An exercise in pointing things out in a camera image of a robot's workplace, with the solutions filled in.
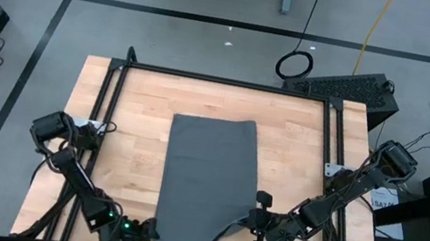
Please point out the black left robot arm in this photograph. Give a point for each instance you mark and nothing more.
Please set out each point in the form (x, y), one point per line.
(76, 178)

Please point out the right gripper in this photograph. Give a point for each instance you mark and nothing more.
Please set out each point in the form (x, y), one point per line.
(273, 228)

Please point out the black aluminium table frame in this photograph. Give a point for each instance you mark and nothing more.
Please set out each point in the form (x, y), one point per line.
(222, 80)

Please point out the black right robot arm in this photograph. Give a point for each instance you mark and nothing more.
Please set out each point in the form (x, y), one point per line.
(356, 185)

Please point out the black desk base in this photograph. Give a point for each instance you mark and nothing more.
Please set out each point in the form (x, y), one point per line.
(426, 206)

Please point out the white paper sheet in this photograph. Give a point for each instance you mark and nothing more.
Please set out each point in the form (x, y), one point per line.
(387, 199)

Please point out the dark grey towel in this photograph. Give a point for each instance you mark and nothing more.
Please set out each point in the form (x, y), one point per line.
(206, 172)

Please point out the black perforated computer case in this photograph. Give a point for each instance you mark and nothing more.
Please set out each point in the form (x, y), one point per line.
(349, 91)

